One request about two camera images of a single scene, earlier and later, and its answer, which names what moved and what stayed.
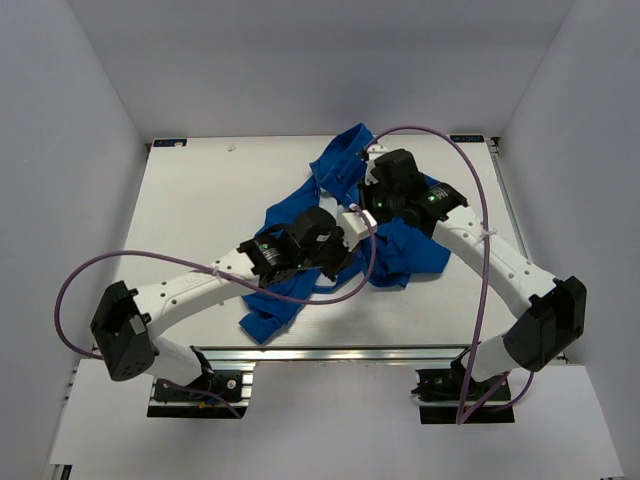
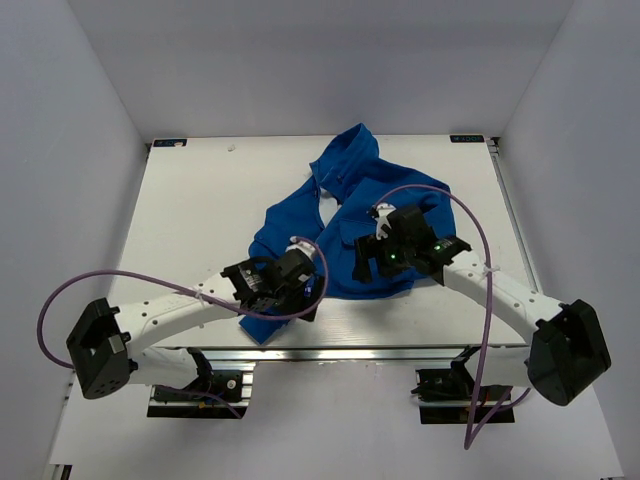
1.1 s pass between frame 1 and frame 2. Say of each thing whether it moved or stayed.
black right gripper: moved
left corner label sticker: stayed
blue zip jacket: moved
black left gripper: moved
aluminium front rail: stayed
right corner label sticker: stayed
